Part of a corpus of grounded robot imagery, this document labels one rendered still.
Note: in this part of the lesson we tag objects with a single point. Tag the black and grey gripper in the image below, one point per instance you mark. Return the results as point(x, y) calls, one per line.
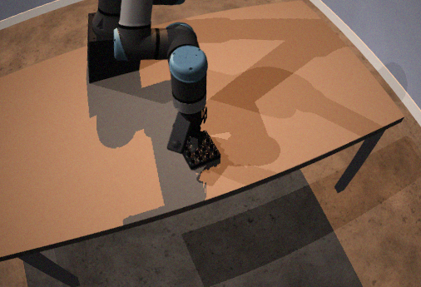
point(196, 134)

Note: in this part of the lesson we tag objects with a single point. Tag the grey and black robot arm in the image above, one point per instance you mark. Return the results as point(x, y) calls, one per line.
point(134, 39)

